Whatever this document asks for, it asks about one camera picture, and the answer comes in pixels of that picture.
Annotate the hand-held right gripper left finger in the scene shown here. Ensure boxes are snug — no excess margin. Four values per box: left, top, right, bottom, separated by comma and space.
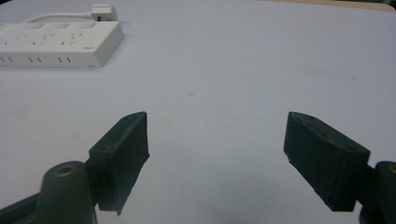
88, 111, 150, 217

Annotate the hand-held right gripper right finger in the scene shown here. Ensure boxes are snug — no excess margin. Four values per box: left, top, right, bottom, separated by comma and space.
283, 111, 372, 213

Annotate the white power strip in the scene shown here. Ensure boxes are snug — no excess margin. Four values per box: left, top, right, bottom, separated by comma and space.
0, 21, 126, 69

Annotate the white plug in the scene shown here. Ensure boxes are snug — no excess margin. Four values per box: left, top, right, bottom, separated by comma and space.
91, 3, 119, 22

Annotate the white cable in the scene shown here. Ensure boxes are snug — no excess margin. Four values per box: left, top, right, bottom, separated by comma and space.
23, 11, 93, 24

